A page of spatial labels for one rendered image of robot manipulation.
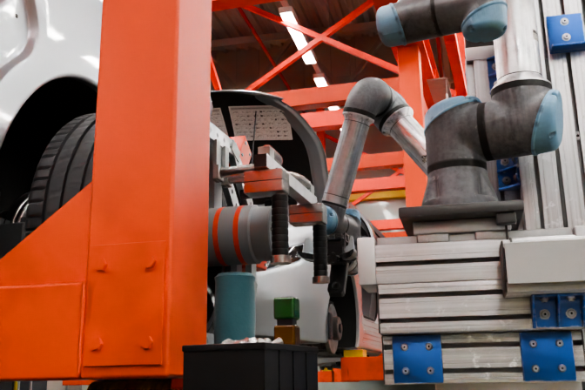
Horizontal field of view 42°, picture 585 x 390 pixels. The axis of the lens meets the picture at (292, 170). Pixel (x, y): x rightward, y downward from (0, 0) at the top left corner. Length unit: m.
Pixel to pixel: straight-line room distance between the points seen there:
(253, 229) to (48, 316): 0.56
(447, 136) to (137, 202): 0.60
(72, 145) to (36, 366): 0.55
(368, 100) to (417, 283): 0.86
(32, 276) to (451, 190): 0.78
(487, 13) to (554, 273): 0.44
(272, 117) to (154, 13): 3.83
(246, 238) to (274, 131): 3.58
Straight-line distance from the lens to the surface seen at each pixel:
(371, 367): 5.43
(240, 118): 5.28
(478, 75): 1.79
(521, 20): 1.57
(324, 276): 1.89
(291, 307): 1.38
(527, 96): 1.49
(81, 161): 1.68
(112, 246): 1.32
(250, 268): 2.03
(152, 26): 1.42
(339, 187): 2.13
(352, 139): 2.15
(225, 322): 1.62
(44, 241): 1.42
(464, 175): 1.47
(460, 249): 1.43
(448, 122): 1.50
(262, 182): 1.61
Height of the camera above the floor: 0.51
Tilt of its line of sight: 16 degrees up
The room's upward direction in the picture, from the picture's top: 1 degrees counter-clockwise
